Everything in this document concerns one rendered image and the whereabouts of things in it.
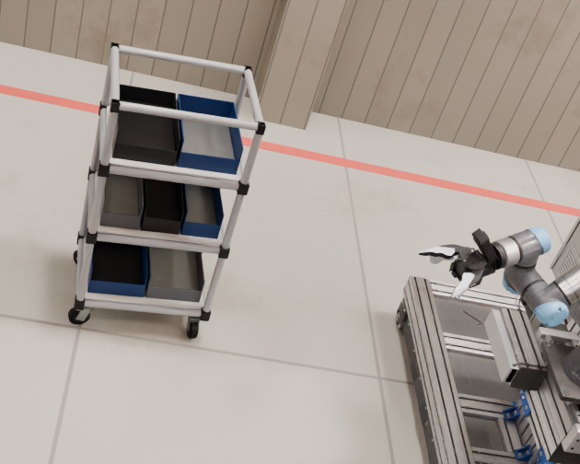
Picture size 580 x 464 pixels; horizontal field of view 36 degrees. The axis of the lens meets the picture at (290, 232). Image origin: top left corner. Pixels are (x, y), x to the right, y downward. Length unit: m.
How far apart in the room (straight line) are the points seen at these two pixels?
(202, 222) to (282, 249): 0.89
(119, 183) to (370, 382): 1.26
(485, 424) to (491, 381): 0.24
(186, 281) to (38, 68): 1.91
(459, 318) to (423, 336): 0.26
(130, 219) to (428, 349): 1.25
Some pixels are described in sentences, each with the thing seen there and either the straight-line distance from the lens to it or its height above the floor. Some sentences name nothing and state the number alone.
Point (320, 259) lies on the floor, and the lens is 4.10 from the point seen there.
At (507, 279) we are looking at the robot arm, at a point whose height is 1.11.
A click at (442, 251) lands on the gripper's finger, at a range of 2.29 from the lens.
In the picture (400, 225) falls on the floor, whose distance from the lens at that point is 4.53.
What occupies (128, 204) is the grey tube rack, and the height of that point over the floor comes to 0.51.
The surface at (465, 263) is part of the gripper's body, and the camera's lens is 2.28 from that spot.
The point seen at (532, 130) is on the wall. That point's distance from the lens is 5.53.
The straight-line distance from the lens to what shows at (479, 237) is 2.24.
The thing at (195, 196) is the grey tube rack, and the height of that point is 0.50.
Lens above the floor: 2.45
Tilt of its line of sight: 36 degrees down
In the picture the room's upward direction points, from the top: 19 degrees clockwise
